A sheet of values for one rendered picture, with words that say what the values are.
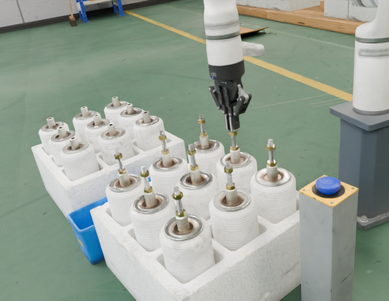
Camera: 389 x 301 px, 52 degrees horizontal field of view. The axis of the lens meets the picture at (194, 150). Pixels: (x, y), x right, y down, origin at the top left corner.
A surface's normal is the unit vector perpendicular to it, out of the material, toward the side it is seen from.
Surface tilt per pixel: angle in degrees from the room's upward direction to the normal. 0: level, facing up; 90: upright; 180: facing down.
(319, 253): 90
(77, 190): 90
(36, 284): 0
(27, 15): 90
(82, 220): 88
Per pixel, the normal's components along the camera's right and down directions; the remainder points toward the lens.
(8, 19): 0.34, 0.38
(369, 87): -0.55, 0.44
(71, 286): -0.14, -0.89
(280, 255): 0.59, 0.29
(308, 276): -0.80, 0.36
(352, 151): -0.93, 0.27
